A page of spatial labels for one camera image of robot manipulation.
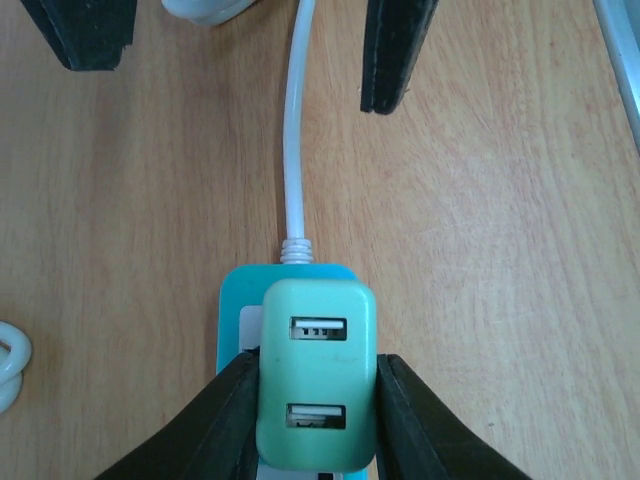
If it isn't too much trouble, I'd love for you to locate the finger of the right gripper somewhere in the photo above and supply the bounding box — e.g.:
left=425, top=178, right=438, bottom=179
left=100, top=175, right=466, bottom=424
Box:
left=360, top=0, right=438, bottom=115
left=21, top=0, right=137, bottom=71

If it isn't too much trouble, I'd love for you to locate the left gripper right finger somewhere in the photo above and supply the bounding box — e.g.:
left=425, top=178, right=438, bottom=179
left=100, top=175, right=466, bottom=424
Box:
left=375, top=354, right=528, bottom=479

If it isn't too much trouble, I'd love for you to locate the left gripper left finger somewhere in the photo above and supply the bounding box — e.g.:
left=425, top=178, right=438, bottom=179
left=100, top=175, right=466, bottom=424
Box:
left=98, top=351, right=259, bottom=479

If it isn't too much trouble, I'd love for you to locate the green usb charger plug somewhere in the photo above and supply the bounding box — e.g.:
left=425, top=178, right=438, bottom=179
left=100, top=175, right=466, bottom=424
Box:
left=256, top=279, right=377, bottom=473

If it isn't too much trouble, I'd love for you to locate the teal power strip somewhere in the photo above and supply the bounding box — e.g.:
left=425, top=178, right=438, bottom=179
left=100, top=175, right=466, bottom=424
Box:
left=216, top=264, right=371, bottom=479

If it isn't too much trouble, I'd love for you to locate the teal strip white cord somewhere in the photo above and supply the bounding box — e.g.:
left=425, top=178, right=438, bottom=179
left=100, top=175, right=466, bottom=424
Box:
left=278, top=0, right=318, bottom=266

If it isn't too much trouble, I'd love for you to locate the orange strip white cord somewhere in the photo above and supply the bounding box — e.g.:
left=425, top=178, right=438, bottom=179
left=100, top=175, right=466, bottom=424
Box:
left=0, top=320, right=34, bottom=415

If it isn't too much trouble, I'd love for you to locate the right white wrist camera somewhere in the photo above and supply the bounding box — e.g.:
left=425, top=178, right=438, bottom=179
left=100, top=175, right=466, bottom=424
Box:
left=161, top=0, right=255, bottom=26

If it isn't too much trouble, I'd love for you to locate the front aluminium rail frame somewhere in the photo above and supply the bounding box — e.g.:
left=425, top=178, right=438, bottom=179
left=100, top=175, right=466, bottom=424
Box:
left=593, top=0, right=640, bottom=149

